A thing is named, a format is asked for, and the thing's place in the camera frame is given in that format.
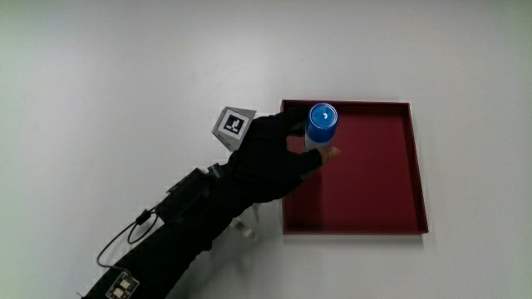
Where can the person's left hand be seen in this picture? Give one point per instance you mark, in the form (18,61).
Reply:
(262,162)

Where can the blue capped bottle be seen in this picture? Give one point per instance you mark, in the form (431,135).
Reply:
(321,124)

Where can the red square plate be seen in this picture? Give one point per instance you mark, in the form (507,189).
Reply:
(374,187)

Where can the person's left forearm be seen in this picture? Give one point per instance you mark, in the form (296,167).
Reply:
(166,257)

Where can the black wrist sensor module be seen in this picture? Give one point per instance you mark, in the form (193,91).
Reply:
(183,195)

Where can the small circuit board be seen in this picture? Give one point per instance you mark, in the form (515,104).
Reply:
(121,286)

